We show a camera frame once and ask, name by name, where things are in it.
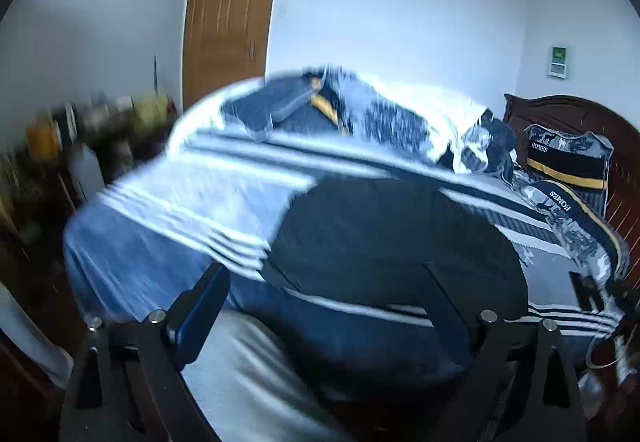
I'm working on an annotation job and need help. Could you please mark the black puffer jacket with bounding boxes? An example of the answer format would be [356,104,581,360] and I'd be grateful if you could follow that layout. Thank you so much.
[262,179,528,319]

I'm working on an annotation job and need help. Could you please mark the black smartphone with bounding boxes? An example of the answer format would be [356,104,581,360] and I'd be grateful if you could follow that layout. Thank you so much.
[570,272,605,312]

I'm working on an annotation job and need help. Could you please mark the person's jeans leg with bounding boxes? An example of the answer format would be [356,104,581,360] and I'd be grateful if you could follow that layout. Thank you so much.
[181,310,350,442]

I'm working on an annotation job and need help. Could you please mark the blue striped bed blanket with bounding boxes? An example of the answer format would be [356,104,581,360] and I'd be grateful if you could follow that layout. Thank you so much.
[63,130,623,384]

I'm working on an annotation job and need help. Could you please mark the flat navy yellow pillow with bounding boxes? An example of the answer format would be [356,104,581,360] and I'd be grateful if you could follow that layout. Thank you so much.
[514,181,630,283]

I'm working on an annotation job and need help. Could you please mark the dark wooden side table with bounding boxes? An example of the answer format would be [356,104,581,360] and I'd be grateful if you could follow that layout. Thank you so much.
[1,97,178,234]

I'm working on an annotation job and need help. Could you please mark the translucent plastic jug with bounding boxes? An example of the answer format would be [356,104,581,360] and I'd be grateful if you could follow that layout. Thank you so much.
[68,144,105,202]

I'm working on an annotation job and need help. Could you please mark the upright navy yellow pillow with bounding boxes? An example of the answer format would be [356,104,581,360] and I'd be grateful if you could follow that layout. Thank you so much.
[524,124,614,191]

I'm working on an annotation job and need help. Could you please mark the yellow container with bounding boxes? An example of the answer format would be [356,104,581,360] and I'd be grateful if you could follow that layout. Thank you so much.
[26,120,60,162]

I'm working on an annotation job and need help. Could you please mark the blue white floral duvet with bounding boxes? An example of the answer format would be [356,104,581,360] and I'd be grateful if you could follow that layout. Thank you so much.
[303,66,518,177]

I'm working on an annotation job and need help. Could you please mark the yellow plastic bag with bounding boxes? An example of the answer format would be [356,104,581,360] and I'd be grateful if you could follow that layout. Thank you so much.
[134,94,172,131]

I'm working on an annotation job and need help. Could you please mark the dark wooden headboard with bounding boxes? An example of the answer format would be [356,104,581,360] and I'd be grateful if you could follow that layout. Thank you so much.
[503,94,639,258]

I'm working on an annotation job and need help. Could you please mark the upright metal pole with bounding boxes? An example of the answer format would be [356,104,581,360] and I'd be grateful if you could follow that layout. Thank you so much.
[153,55,160,96]

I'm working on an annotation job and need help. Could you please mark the striped blue pillow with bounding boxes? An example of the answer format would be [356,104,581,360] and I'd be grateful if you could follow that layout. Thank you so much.
[220,73,352,142]

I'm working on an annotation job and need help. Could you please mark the brown wooden door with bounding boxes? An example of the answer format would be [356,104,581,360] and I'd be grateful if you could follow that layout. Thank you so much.
[182,0,273,108]

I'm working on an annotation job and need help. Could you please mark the wall thermostat panel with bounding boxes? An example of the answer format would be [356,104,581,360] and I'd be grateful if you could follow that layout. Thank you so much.
[547,45,567,80]

